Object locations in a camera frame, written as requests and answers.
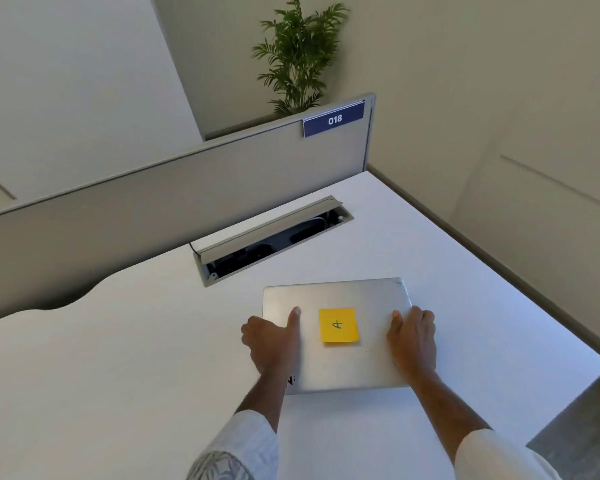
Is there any person's right forearm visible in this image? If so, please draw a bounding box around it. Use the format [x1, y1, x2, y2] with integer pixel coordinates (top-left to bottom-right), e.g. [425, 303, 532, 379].
[409, 369, 563, 480]

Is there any green potted plant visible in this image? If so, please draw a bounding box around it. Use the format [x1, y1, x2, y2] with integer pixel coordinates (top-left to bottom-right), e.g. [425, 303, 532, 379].
[251, 0, 350, 118]

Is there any person's left forearm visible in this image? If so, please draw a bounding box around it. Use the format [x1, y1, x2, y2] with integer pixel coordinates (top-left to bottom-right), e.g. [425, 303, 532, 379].
[186, 365, 298, 480]

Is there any grey desk divider panel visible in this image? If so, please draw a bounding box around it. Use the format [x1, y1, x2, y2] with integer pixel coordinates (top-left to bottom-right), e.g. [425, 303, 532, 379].
[0, 93, 377, 327]

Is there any silver laptop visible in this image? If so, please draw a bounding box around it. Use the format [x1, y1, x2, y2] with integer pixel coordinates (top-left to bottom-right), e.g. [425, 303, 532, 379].
[262, 277, 414, 396]

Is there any grey desk cable tray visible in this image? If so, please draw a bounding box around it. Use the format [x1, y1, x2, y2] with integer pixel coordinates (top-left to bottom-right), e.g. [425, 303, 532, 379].
[189, 195, 355, 288]

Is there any blue label plate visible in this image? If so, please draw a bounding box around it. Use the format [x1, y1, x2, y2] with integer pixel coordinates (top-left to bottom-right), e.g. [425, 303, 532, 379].
[302, 101, 366, 139]

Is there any yellow sticky note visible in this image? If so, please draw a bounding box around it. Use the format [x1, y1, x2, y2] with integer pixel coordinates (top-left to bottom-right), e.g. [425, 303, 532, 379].
[318, 308, 360, 344]

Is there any person's left hand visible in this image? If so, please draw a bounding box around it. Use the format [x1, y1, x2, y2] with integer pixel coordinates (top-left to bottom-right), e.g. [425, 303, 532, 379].
[240, 307, 302, 377]

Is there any person's right hand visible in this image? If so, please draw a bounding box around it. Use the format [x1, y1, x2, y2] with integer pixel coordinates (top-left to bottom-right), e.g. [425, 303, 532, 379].
[386, 306, 438, 383]

